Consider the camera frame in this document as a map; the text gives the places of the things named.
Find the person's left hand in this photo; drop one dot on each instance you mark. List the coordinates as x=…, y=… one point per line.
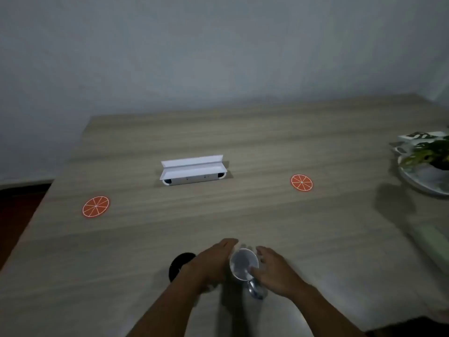
x=210, y=266

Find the person's right hand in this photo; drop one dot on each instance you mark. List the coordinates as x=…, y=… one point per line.
x=277, y=273

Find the silver metal mug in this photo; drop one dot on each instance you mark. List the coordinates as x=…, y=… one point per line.
x=242, y=266

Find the dark blue mug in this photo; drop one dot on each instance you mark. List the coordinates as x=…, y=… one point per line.
x=179, y=261

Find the orange slice coaster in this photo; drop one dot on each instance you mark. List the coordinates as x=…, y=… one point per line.
x=301, y=182
x=95, y=206

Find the person's right forearm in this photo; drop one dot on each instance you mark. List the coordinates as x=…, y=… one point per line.
x=322, y=315

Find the person's left forearm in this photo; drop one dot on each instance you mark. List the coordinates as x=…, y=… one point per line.
x=168, y=308

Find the white box with open lid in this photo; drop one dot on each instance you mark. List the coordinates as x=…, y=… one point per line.
x=193, y=168

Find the pale green object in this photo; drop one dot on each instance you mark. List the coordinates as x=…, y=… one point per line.
x=433, y=243

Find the white plate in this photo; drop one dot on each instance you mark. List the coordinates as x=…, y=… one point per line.
x=426, y=178

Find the green leafy plant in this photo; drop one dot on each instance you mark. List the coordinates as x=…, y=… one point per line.
x=429, y=152

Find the white printed paper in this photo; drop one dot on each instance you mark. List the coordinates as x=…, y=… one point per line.
x=419, y=136

